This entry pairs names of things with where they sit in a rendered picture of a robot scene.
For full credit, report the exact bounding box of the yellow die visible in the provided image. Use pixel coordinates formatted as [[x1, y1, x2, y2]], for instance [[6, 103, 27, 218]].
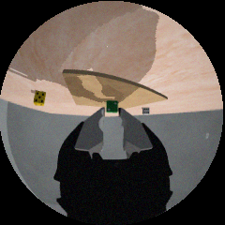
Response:
[[34, 91, 46, 106]]

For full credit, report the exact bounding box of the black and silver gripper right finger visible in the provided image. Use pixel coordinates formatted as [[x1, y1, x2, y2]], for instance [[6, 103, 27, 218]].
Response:
[[118, 108, 173, 176]]

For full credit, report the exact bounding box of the grey die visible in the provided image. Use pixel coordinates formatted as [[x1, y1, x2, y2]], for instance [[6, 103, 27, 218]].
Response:
[[142, 108, 150, 114]]

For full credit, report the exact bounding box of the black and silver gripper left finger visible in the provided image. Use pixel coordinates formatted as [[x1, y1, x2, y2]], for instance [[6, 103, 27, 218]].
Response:
[[53, 107, 105, 182]]

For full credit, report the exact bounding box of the tan flat mat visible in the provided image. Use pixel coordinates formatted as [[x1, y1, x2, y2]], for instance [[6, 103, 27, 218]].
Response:
[[62, 69, 168, 109]]

